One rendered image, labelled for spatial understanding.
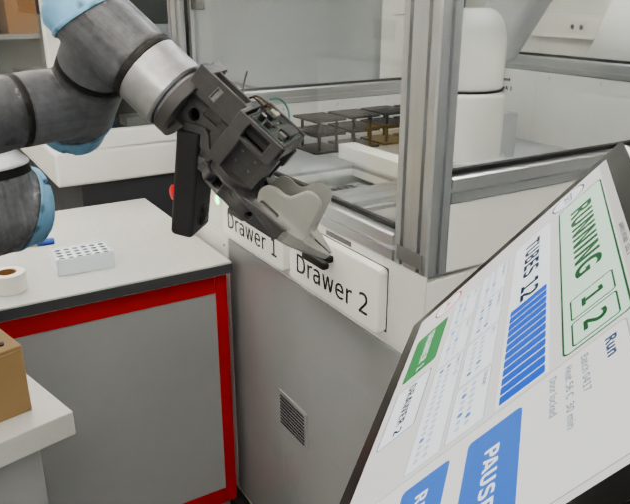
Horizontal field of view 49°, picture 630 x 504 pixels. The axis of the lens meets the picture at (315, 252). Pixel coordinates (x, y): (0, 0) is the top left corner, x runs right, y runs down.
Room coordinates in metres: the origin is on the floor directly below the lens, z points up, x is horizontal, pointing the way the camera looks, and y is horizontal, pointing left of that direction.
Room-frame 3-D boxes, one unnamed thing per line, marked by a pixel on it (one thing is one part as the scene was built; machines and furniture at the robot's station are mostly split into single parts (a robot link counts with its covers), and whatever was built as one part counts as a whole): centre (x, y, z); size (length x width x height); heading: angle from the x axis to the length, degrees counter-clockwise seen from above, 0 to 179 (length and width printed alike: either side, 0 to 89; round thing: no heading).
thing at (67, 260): (1.47, 0.52, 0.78); 0.12 x 0.08 x 0.04; 119
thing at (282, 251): (1.41, 0.13, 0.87); 0.29 x 0.02 x 0.11; 31
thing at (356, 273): (1.14, -0.03, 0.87); 0.29 x 0.02 x 0.11; 31
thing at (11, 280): (1.33, 0.63, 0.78); 0.07 x 0.07 x 0.04
